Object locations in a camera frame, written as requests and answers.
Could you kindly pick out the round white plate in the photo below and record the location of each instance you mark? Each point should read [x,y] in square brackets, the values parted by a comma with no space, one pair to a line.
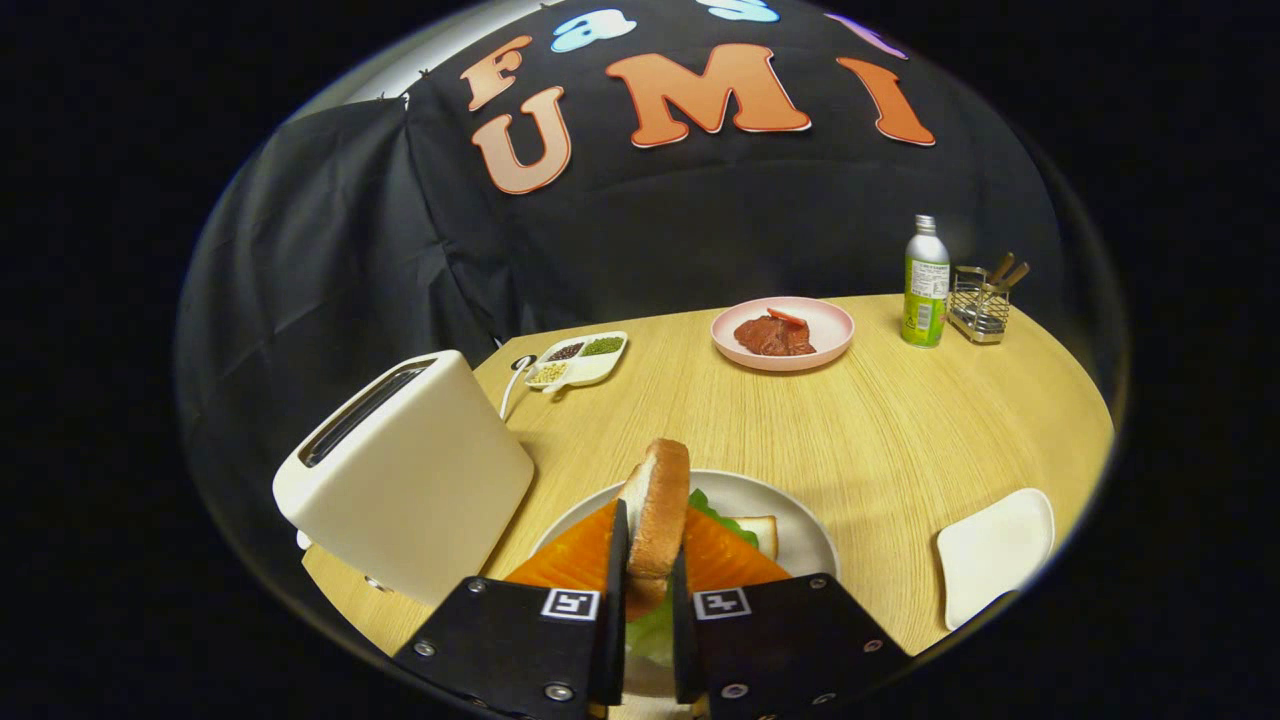
[790,510]

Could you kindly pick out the silver bottle with green label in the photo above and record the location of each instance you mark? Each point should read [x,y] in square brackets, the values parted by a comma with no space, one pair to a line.
[926,290]

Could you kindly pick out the black backdrop cloth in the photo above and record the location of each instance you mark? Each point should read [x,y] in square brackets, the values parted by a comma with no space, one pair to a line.
[350,250]

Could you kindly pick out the white toaster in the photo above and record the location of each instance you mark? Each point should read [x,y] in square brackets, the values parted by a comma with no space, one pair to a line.
[420,480]

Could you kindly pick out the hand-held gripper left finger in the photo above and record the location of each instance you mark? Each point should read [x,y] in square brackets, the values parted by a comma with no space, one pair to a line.
[612,600]

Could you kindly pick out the round-topped bread slice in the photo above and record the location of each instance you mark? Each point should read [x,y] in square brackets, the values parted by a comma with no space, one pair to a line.
[658,510]

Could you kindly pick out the red meat pieces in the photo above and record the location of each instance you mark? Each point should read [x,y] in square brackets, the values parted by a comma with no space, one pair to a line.
[772,336]

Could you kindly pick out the pink plate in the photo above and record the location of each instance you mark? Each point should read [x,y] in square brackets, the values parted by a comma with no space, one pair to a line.
[830,325]

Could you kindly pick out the square toast slice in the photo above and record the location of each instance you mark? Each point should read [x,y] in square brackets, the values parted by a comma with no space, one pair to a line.
[762,535]

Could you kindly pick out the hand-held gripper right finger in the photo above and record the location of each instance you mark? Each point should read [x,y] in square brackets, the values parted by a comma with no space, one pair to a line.
[683,640]

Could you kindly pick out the square white plate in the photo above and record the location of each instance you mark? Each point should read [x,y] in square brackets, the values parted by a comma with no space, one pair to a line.
[995,555]

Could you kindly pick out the green lettuce leaf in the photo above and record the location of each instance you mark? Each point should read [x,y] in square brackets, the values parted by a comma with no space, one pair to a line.
[720,522]

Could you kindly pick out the white divided condiment dish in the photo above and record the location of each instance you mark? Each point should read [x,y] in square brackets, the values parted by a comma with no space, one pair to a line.
[585,365]

